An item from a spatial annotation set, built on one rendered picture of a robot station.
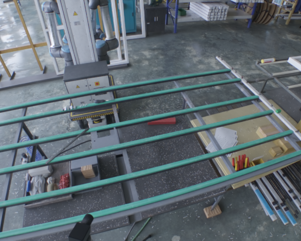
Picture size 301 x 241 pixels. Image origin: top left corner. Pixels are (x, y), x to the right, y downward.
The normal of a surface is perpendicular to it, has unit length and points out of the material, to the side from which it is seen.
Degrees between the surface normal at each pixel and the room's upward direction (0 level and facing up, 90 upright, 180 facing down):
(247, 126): 0
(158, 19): 90
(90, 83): 90
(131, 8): 90
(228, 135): 0
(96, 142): 0
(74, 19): 90
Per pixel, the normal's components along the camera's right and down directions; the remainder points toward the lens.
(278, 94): 0.00, -0.70
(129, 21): 0.27, 0.69
